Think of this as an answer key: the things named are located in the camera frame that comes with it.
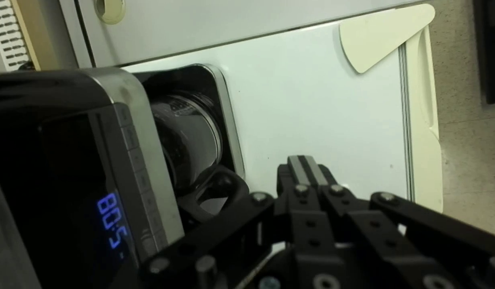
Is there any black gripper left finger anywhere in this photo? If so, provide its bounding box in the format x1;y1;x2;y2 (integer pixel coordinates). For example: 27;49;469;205
139;153;318;289

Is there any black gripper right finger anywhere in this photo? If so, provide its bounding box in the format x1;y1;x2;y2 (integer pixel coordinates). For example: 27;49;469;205
305;153;495;289

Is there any black and steel coffee maker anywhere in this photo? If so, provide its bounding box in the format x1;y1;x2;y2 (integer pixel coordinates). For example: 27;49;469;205
0;65;247;289

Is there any beige vent grille trunking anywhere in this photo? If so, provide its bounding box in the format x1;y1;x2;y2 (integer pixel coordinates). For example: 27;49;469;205
0;0;43;73

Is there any glass carafe with black handle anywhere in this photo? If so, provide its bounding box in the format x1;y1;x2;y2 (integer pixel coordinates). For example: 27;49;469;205
146;91;250;227

